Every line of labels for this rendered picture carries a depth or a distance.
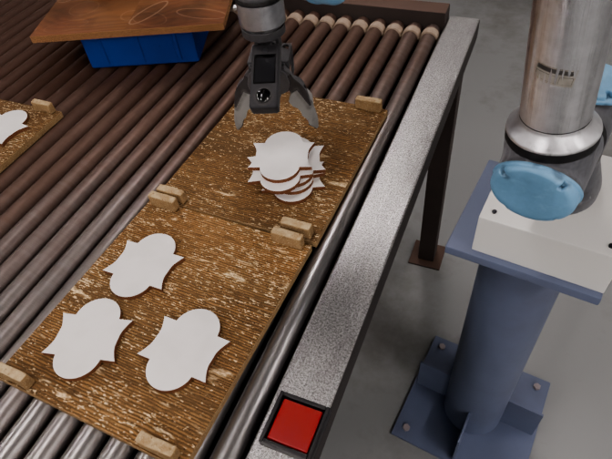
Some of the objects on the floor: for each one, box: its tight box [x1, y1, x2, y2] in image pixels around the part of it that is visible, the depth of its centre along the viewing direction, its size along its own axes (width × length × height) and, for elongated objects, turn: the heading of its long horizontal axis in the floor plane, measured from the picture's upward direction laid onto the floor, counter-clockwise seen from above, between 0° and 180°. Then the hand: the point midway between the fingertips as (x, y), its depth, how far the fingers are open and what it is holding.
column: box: [392, 159, 603, 459], centre depth 132 cm, size 38×38×87 cm
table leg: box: [408, 75, 464, 270], centre depth 175 cm, size 12×12×86 cm
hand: (277, 131), depth 98 cm, fingers open, 14 cm apart
